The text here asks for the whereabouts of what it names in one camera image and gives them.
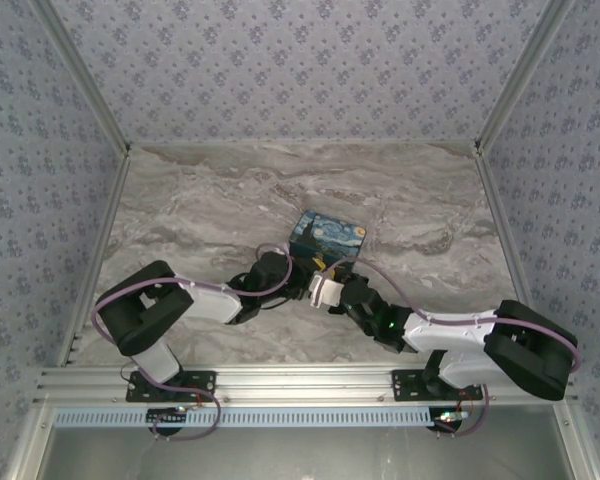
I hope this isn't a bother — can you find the grey metal panel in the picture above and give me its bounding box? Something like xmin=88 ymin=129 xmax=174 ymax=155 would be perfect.
xmin=39 ymin=427 xmax=576 ymax=480

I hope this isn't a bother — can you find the slotted pale blue cable duct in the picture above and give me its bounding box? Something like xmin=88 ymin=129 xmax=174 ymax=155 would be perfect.
xmin=53 ymin=405 xmax=441 ymax=430

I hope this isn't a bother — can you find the aluminium table side rail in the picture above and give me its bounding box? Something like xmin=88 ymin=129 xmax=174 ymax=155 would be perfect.
xmin=57 ymin=149 xmax=134 ymax=369
xmin=474 ymin=147 xmax=527 ymax=304

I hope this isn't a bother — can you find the starry night print box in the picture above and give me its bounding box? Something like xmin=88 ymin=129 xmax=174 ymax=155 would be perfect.
xmin=287 ymin=209 xmax=369 ymax=275

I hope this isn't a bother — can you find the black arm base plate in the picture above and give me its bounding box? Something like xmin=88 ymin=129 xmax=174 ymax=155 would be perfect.
xmin=125 ymin=368 xmax=217 ymax=404
xmin=390 ymin=368 xmax=484 ymax=403

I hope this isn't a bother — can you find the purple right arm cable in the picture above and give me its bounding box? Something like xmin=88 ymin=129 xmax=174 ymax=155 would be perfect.
xmin=324 ymin=257 xmax=581 ymax=379

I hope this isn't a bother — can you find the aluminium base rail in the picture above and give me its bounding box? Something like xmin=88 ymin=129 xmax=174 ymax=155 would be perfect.
xmin=33 ymin=363 xmax=579 ymax=407

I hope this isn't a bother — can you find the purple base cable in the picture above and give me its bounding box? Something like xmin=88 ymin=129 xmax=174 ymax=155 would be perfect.
xmin=437 ymin=384 xmax=491 ymax=439
xmin=129 ymin=382 xmax=222 ymax=442

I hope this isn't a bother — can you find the aluminium frame post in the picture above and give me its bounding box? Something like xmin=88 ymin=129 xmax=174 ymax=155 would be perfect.
xmin=473 ymin=0 xmax=580 ymax=156
xmin=29 ymin=0 xmax=134 ymax=157
xmin=2 ymin=403 xmax=56 ymax=480
xmin=554 ymin=402 xmax=600 ymax=480

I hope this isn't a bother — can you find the small circuit board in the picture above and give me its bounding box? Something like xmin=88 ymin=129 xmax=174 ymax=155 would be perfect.
xmin=147 ymin=407 xmax=189 ymax=436
xmin=432 ymin=407 xmax=470 ymax=434

